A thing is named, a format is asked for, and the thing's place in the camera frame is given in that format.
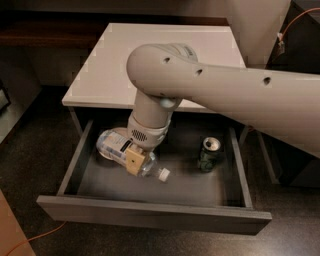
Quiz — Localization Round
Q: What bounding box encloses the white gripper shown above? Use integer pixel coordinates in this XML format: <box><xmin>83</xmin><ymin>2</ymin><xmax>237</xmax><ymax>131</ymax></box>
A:
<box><xmin>126</xmin><ymin>115</ymin><xmax>170</xmax><ymax>176</ymax></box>

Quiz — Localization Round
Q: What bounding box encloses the clear plastic water bottle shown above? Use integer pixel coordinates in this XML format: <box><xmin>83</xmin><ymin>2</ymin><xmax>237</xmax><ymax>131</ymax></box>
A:
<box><xmin>96</xmin><ymin>129</ymin><xmax>170</xmax><ymax>182</ymax></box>

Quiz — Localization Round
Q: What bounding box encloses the grey top drawer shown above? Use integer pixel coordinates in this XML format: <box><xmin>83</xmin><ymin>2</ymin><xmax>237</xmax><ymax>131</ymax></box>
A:
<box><xmin>37</xmin><ymin>113</ymin><xmax>272</xmax><ymax>235</ymax></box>

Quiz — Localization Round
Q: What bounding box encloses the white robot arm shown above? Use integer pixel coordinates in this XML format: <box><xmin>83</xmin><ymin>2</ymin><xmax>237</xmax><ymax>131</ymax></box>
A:
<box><xmin>126</xmin><ymin>44</ymin><xmax>320</xmax><ymax>157</ymax></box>

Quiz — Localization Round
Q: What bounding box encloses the grey drawer cabinet white top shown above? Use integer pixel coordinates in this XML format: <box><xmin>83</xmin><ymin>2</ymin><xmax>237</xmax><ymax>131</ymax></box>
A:
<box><xmin>62</xmin><ymin>23</ymin><xmax>245</xmax><ymax>131</ymax></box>

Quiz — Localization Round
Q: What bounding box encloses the beige bowl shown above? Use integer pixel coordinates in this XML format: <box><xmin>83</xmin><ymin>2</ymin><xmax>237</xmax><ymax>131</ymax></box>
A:
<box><xmin>112</xmin><ymin>127</ymin><xmax>128</xmax><ymax>138</ymax></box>

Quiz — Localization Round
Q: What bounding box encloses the green drink can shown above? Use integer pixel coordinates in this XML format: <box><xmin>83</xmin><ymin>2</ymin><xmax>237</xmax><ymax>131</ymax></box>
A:
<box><xmin>197</xmin><ymin>137</ymin><xmax>222</xmax><ymax>173</ymax></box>

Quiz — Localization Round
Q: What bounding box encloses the dark framed object at left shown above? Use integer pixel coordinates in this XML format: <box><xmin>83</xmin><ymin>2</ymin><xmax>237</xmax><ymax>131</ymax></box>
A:
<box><xmin>0</xmin><ymin>80</ymin><xmax>11</xmax><ymax>113</ymax></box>

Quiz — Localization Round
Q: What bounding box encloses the light wooden board corner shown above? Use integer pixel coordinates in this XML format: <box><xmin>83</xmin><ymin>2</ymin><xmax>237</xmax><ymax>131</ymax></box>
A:
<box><xmin>0</xmin><ymin>190</ymin><xmax>35</xmax><ymax>256</ymax></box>

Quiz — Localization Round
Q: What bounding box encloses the dark wooden shelf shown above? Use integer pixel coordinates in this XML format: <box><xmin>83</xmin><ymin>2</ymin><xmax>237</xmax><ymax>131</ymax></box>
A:
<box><xmin>0</xmin><ymin>10</ymin><xmax>229</xmax><ymax>49</ymax></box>

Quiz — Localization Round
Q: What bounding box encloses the dark cabinet at right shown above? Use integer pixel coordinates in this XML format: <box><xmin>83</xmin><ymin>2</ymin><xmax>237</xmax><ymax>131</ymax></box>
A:
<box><xmin>256</xmin><ymin>0</ymin><xmax>320</xmax><ymax>188</ymax></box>

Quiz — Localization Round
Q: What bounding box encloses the orange floor cable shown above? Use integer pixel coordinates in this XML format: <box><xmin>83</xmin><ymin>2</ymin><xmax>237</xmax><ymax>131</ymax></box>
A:
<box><xmin>4</xmin><ymin>220</ymin><xmax>68</xmax><ymax>256</ymax></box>

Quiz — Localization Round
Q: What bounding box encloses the orange cable at right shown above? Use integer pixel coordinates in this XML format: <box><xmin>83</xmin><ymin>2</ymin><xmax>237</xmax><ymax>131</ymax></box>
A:
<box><xmin>266</xmin><ymin>7</ymin><xmax>320</xmax><ymax>68</ymax></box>

